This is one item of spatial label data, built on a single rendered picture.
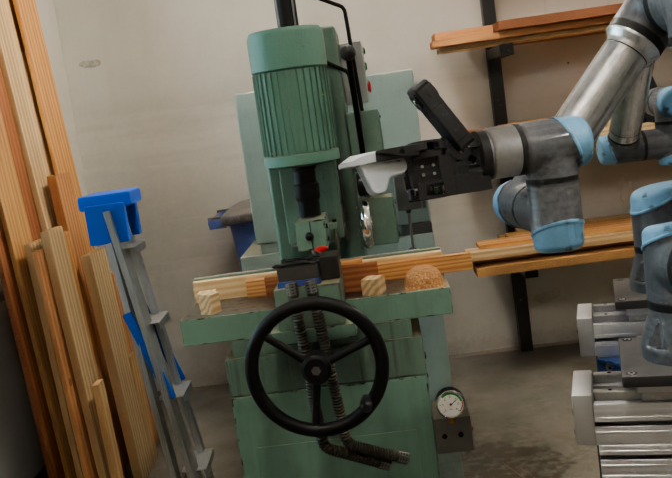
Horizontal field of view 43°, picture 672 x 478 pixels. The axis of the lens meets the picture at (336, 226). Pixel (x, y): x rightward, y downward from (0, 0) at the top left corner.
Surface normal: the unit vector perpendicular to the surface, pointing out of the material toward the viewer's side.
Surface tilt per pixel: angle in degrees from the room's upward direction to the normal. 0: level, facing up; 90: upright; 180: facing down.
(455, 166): 82
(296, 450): 90
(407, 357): 90
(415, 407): 90
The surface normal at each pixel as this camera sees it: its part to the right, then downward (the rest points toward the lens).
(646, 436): -0.29, 0.16
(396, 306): -0.04, 0.14
